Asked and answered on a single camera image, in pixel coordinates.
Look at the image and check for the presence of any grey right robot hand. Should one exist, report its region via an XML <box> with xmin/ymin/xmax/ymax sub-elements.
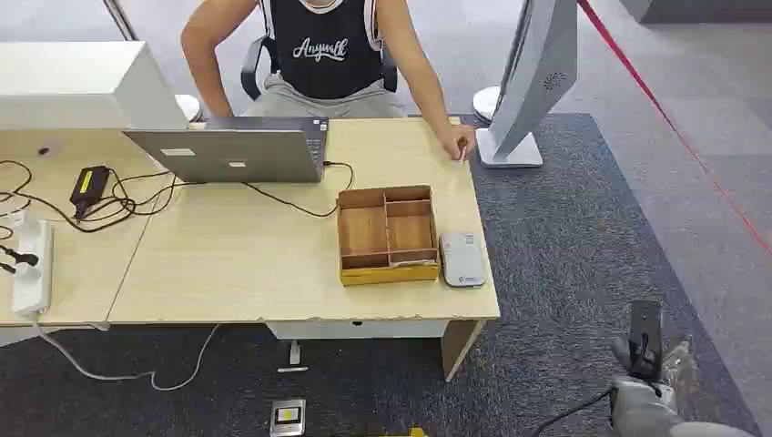
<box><xmin>607</xmin><ymin>335</ymin><xmax>693</xmax><ymax>437</ymax></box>

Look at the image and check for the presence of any black card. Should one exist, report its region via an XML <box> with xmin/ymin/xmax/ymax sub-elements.
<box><xmin>627</xmin><ymin>300</ymin><xmax>665</xmax><ymax>383</ymax></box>

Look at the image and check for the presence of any dark grey carpet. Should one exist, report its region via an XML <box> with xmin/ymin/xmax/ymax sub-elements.
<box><xmin>0</xmin><ymin>112</ymin><xmax>765</xmax><ymax>437</ymax></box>

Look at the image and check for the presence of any grey card reader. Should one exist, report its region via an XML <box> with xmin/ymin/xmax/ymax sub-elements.
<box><xmin>438</xmin><ymin>231</ymin><xmax>489</xmax><ymax>290</ymax></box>

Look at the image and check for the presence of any white desk drawer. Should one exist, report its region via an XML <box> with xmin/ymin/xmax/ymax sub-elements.
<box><xmin>264</xmin><ymin>319</ymin><xmax>452</xmax><ymax>341</ymax></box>

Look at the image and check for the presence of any red floor tape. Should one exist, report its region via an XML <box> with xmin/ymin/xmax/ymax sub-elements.
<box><xmin>576</xmin><ymin>0</ymin><xmax>772</xmax><ymax>258</ymax></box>

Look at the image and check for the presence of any wooden compartment box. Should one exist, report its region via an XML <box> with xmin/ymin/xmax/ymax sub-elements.
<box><xmin>335</xmin><ymin>184</ymin><xmax>442</xmax><ymax>288</ymax></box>

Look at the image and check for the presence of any person's left hand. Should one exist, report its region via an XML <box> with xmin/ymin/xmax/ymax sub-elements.
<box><xmin>436</xmin><ymin>123</ymin><xmax>478</xmax><ymax>163</ymax></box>

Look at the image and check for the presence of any white round stand base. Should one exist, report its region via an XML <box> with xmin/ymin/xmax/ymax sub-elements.
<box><xmin>174</xmin><ymin>93</ymin><xmax>204</xmax><ymax>124</ymax></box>
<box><xmin>471</xmin><ymin>85</ymin><xmax>503</xmax><ymax>126</ymax></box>

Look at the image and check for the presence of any steel floor socket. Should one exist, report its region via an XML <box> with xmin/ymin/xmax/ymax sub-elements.
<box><xmin>269</xmin><ymin>397</ymin><xmax>308</xmax><ymax>437</ymax></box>

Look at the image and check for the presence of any white standing kiosk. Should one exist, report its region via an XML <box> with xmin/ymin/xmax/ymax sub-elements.
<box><xmin>474</xmin><ymin>0</ymin><xmax>580</xmax><ymax>169</ymax></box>

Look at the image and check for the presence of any grey laptop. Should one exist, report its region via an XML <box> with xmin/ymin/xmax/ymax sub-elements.
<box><xmin>123</xmin><ymin>116</ymin><xmax>330</xmax><ymax>185</ymax></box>

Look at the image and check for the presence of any person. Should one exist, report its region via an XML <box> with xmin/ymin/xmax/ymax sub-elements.
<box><xmin>180</xmin><ymin>0</ymin><xmax>478</xmax><ymax>163</ymax></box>

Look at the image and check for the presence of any pale wooden side desk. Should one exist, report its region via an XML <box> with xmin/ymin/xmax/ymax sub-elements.
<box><xmin>0</xmin><ymin>127</ymin><xmax>178</xmax><ymax>349</ymax></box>

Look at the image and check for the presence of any black power adapter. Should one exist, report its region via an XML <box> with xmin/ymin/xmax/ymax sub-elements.
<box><xmin>69</xmin><ymin>166</ymin><xmax>112</xmax><ymax>220</ymax></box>

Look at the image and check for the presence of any white power strip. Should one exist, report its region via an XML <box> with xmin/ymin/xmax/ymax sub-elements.
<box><xmin>10</xmin><ymin>219</ymin><xmax>56</xmax><ymax>317</ymax></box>

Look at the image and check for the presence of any black plug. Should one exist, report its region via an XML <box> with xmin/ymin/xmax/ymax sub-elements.
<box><xmin>0</xmin><ymin>243</ymin><xmax>41</xmax><ymax>276</ymax></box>

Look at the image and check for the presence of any white box-shaped monitor housing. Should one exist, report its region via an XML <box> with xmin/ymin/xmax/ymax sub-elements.
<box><xmin>0</xmin><ymin>40</ymin><xmax>190</xmax><ymax>132</ymax></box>

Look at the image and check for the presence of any grey slanted pole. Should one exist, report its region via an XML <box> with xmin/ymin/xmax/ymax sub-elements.
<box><xmin>101</xmin><ymin>0</ymin><xmax>141</xmax><ymax>43</ymax></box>

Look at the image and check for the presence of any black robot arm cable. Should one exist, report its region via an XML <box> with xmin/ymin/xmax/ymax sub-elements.
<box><xmin>529</xmin><ymin>389</ymin><xmax>614</xmax><ymax>437</ymax></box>

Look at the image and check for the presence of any white floor bracket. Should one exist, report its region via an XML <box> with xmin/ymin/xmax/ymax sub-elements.
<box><xmin>276</xmin><ymin>340</ymin><xmax>310</xmax><ymax>374</ymax></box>

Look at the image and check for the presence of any black laptop cable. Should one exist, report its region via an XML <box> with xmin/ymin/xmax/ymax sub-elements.
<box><xmin>240</xmin><ymin>160</ymin><xmax>356</xmax><ymax>219</ymax></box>

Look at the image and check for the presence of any white power strip cable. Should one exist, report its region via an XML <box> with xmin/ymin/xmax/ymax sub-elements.
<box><xmin>33</xmin><ymin>314</ymin><xmax>222</xmax><ymax>392</ymax></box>

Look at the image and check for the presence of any black adapter cable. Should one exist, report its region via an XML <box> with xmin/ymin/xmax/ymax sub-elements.
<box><xmin>0</xmin><ymin>159</ymin><xmax>208</xmax><ymax>241</ymax></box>

